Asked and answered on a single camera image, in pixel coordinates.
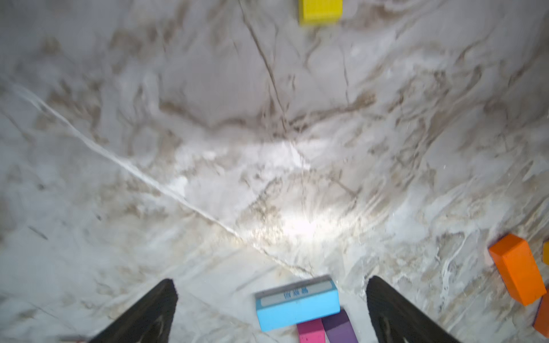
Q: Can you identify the purple block group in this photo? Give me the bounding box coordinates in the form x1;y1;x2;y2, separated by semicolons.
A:
322;309;358;343

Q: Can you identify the magenta block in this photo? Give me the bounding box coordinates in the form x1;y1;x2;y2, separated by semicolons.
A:
297;319;326;343

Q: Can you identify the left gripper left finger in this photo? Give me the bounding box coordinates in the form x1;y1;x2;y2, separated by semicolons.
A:
90;279;178;343

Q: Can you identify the orange short block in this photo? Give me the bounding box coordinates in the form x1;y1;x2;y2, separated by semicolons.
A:
533;291;549;338

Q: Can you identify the light blue long block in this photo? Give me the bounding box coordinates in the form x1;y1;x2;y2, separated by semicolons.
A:
254;275;341;332

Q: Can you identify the orange long block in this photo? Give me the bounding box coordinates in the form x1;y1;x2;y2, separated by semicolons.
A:
488;234;547;307

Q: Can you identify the amber long block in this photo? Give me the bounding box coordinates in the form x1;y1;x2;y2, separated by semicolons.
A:
542;240;549;265

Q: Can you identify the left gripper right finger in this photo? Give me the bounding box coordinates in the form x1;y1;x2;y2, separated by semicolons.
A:
366;276;459;343

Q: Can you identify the yellow long block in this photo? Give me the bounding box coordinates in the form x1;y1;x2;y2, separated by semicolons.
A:
298;0;343;25

